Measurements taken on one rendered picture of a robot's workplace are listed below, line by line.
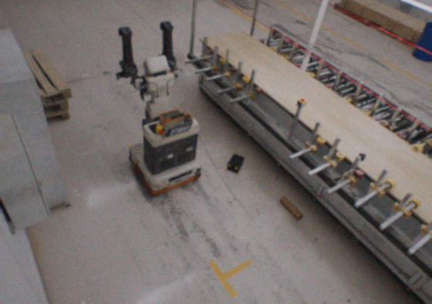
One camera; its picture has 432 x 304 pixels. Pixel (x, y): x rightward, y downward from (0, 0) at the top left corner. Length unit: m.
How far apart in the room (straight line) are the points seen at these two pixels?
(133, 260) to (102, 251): 0.31
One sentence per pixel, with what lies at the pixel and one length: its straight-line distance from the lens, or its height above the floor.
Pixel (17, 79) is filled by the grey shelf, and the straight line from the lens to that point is 2.88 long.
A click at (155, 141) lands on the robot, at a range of 3.33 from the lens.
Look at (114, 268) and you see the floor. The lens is 3.42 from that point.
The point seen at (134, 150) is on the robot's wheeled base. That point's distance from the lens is 3.96.
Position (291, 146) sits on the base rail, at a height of 0.70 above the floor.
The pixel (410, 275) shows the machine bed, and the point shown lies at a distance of 3.87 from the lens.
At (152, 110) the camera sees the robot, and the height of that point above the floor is 0.84.
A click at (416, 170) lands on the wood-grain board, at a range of 3.78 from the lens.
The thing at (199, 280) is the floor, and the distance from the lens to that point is 3.35.
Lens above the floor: 3.01
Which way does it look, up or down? 41 degrees down
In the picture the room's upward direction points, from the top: 10 degrees clockwise
